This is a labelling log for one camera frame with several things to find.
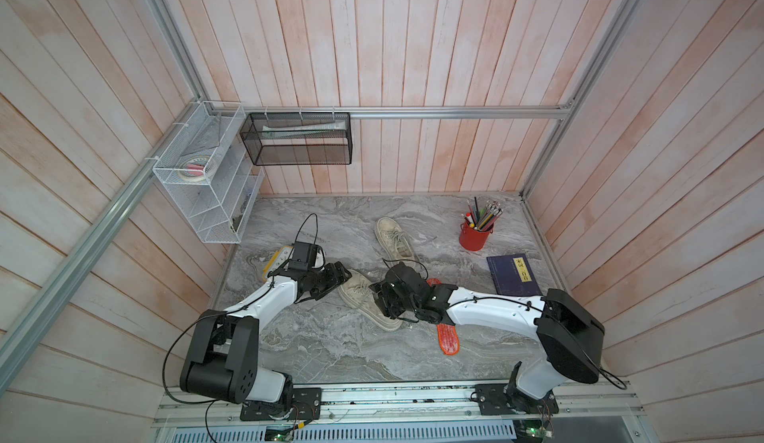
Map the beige lace sneaker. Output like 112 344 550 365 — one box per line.
338 270 402 332
375 218 419 261

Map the red insole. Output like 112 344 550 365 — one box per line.
426 277 462 357

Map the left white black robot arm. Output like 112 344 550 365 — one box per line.
179 241 351 411

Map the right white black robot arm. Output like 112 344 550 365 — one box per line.
370 263 627 415

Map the yellow alarm clock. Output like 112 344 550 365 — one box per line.
262 245 292 282

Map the red pen cup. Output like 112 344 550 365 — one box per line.
459 221 493 252

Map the pens and pencils bunch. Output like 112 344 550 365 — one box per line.
464 196 503 232

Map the dark blue book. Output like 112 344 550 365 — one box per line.
487 253 542 297

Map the tape roll in shelf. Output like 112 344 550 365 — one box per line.
176 155 218 183

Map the black mesh wall basket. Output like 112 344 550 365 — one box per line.
239 111 353 167

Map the white wire wall shelf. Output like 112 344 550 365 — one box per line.
153 101 265 244

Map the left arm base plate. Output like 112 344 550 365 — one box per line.
240 387 322 423

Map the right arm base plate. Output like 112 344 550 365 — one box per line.
470 383 559 416

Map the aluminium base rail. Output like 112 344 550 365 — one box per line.
152 381 652 433

